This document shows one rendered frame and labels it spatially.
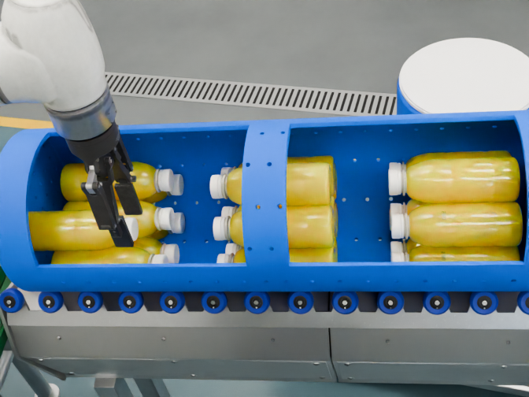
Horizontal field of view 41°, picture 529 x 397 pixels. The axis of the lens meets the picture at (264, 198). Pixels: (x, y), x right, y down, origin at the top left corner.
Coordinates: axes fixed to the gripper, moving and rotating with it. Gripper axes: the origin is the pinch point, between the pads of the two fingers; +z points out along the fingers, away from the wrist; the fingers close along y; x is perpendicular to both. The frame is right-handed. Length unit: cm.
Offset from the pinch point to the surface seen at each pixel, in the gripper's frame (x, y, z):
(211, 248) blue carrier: -10.2, 7.3, 17.3
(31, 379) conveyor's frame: 61, 23, 99
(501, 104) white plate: -65, 36, 9
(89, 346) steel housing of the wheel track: 12.5, -7.8, 27.2
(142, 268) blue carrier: -4.2, -8.6, 2.5
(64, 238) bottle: 10.2, -2.8, 1.9
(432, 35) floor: -70, 211, 114
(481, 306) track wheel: -57, -6, 17
